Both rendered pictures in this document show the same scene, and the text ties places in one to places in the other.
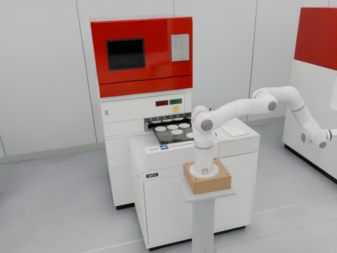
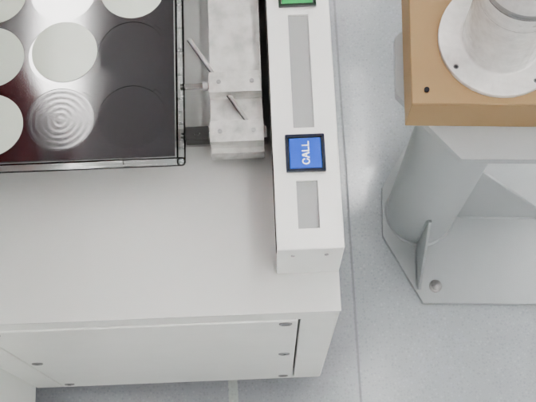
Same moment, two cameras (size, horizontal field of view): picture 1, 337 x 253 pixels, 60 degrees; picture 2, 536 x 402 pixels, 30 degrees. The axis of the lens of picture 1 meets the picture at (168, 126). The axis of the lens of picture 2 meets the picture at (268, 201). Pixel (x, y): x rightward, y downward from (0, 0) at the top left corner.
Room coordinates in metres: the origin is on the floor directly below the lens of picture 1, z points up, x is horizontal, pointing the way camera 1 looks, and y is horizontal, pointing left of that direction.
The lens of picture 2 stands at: (1.82, 0.53, 2.29)
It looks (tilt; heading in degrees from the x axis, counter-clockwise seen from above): 72 degrees down; 284
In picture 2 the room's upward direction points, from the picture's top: 2 degrees counter-clockwise
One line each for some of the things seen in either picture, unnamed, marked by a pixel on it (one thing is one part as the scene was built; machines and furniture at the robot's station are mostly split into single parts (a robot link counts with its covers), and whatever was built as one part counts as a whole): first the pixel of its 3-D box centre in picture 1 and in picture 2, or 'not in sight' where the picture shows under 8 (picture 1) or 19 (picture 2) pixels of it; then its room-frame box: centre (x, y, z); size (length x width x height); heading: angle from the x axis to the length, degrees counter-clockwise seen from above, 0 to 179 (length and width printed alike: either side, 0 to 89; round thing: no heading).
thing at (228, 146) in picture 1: (222, 130); not in sight; (2.28, -0.46, 0.89); 0.62 x 0.35 x 0.14; 14
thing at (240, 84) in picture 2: not in sight; (235, 84); (2.01, -0.07, 0.89); 0.08 x 0.03 x 0.03; 14
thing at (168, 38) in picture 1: (138, 51); not in sight; (2.75, 0.25, 1.52); 0.81 x 0.75 x 0.59; 104
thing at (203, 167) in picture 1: (203, 157); (513, 12); (1.63, -0.22, 1.01); 0.19 x 0.19 x 0.18
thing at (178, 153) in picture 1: (181, 153); (300, 87); (1.91, -0.09, 0.89); 0.55 x 0.09 x 0.14; 104
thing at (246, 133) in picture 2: not in sight; (237, 133); (1.99, 0.00, 0.89); 0.08 x 0.03 x 0.03; 14
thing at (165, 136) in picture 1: (176, 132); (61, 55); (2.28, -0.07, 0.90); 0.34 x 0.34 x 0.01; 14
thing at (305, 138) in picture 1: (313, 136); not in sight; (1.70, -0.94, 1.09); 0.13 x 0.09 x 0.08; 92
